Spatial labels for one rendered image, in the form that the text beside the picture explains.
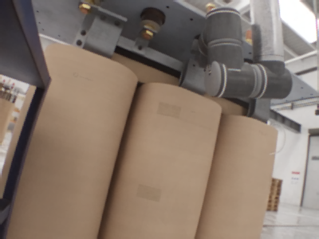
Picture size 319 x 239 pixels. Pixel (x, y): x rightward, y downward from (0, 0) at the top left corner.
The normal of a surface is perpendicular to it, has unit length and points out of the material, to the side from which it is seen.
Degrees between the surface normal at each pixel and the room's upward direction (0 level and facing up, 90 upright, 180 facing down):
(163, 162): 90
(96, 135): 90
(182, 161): 90
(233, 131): 90
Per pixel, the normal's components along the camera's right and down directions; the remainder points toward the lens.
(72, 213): 0.55, -0.08
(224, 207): -0.27, -0.30
